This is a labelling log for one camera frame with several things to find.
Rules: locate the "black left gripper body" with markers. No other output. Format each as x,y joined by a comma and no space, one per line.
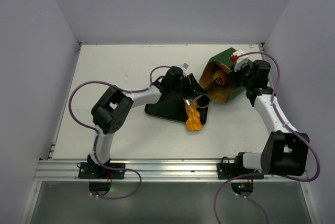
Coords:
183,87

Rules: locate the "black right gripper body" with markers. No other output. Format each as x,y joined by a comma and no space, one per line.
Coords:
237,72

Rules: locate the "green paper bag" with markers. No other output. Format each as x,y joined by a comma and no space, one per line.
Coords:
228,92

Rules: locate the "metal serving tongs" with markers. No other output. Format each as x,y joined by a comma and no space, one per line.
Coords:
210,87

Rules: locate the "orange braided fake bread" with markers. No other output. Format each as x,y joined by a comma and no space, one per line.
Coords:
193,122

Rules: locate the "orange oval fake bread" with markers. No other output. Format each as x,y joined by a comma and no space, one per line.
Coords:
220,77

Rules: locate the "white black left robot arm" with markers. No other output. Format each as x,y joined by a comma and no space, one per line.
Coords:
166,97

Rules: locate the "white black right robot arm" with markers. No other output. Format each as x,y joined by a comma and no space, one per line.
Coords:
284,153

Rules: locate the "dark green tray gold rim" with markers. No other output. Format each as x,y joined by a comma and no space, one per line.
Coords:
173,108

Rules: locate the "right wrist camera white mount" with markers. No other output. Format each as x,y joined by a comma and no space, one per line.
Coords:
238,60

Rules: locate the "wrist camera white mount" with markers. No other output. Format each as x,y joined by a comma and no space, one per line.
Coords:
238,60
184,68

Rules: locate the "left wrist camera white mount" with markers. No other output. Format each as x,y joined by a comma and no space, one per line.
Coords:
184,68

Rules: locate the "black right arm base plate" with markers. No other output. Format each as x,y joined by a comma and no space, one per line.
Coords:
229,168

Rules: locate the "aluminium front mounting rail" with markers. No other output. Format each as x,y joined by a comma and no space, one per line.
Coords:
151,170

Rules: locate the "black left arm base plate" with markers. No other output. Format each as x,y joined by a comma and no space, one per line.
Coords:
96,172

